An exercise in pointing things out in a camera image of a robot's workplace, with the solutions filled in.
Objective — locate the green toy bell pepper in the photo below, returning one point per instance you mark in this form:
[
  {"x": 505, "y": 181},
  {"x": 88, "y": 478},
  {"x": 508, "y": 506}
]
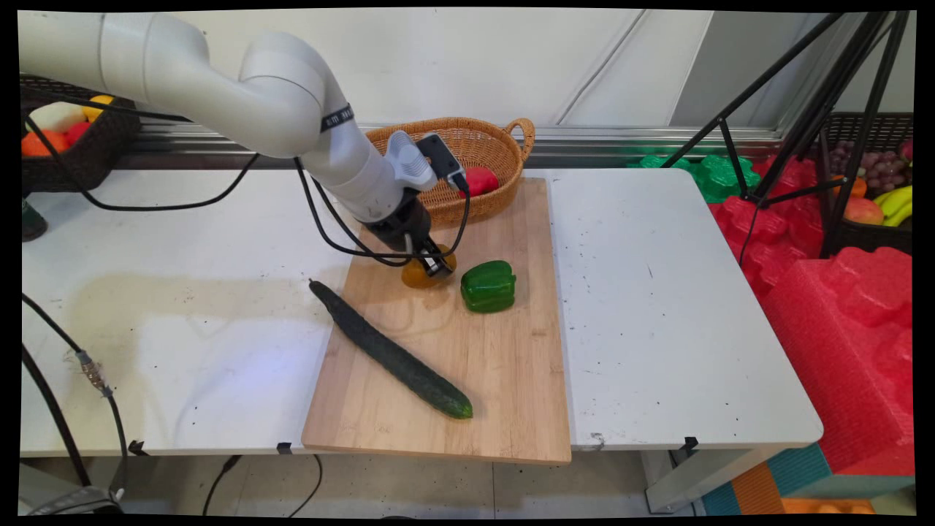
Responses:
[{"x": 488, "y": 286}]

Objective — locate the yellow-brown toy fruit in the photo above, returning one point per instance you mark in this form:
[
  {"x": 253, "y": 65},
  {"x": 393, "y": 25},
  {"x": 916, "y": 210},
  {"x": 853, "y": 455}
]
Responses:
[{"x": 416, "y": 276}]

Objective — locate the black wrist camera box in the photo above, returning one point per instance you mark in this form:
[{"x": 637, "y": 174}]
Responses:
[{"x": 444, "y": 161}]

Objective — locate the grey bag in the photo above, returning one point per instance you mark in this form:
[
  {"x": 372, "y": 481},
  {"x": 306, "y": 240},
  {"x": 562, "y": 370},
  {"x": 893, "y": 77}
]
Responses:
[{"x": 80, "y": 502}]

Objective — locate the dark round object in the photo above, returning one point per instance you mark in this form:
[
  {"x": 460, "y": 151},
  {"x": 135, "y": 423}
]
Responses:
[{"x": 32, "y": 223}]

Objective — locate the green foam mat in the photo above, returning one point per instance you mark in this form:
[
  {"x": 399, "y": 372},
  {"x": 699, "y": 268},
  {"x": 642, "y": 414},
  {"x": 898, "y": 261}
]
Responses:
[{"x": 716, "y": 179}]

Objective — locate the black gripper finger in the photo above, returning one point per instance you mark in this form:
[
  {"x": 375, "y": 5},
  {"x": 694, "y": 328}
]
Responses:
[
  {"x": 438, "y": 263},
  {"x": 409, "y": 252}
]

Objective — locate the wooden cutting board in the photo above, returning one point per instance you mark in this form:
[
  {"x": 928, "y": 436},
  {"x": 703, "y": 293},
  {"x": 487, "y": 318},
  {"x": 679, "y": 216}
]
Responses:
[{"x": 453, "y": 380}]

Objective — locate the long dark green cucumber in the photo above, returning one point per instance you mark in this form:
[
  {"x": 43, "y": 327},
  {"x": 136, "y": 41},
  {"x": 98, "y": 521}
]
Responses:
[{"x": 387, "y": 352}]

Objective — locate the yellow toy banana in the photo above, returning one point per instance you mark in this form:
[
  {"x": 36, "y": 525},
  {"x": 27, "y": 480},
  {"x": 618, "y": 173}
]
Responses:
[
  {"x": 897, "y": 199},
  {"x": 901, "y": 215}
]

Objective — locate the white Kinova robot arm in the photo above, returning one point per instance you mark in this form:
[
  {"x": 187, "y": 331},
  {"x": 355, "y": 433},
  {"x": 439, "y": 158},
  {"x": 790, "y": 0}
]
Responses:
[{"x": 219, "y": 88}]

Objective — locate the metal wall rail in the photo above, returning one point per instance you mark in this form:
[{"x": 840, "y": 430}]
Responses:
[{"x": 621, "y": 139}]

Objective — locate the white table leg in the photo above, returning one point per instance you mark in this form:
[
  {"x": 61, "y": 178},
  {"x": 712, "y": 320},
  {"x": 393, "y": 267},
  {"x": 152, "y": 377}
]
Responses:
[{"x": 694, "y": 482}]

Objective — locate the pale yellow toy melon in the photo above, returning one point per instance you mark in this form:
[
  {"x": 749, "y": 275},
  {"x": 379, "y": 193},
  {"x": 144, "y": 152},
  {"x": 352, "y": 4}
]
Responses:
[{"x": 57, "y": 117}]

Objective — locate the black plastic crate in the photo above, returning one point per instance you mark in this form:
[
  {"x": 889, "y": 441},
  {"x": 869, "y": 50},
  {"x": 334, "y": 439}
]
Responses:
[{"x": 869, "y": 237}]

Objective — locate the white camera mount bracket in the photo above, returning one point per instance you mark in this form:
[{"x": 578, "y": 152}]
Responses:
[{"x": 409, "y": 161}]

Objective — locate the large red foam mat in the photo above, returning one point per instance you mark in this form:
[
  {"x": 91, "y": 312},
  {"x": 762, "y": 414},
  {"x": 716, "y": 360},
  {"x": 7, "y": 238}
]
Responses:
[{"x": 840, "y": 351}]

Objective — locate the yellow toy lemon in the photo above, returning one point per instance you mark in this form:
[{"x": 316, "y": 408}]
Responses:
[{"x": 97, "y": 109}]

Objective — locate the black woven fruit basket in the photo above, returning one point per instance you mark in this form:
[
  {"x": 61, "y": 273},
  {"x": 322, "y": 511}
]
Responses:
[{"x": 88, "y": 164}]

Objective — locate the red foam mat pile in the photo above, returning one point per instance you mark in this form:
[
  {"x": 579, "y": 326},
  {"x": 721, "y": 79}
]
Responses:
[{"x": 774, "y": 226}]

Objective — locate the purple toy grapes bunch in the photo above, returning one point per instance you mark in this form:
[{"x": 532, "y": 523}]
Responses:
[{"x": 880, "y": 168}]

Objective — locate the black camera tripod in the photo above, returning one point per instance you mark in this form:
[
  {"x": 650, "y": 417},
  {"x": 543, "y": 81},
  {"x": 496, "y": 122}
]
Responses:
[{"x": 825, "y": 109}]

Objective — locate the peach coloured toy fruit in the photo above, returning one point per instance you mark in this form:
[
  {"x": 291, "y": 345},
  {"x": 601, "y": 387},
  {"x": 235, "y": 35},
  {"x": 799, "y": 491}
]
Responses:
[{"x": 863, "y": 212}]

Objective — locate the small orange toy fruit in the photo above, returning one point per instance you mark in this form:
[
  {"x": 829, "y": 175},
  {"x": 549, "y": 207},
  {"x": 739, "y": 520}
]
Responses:
[{"x": 856, "y": 187}]

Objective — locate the red toy bell pepper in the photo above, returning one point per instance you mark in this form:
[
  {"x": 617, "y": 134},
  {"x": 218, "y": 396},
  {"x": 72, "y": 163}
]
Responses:
[{"x": 482, "y": 181}]

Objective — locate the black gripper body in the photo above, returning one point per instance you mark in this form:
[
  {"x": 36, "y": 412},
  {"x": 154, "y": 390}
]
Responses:
[{"x": 400, "y": 223}]

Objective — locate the small red toy fruit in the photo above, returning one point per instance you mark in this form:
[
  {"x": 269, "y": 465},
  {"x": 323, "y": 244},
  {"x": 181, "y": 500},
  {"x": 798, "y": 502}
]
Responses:
[{"x": 77, "y": 132}]

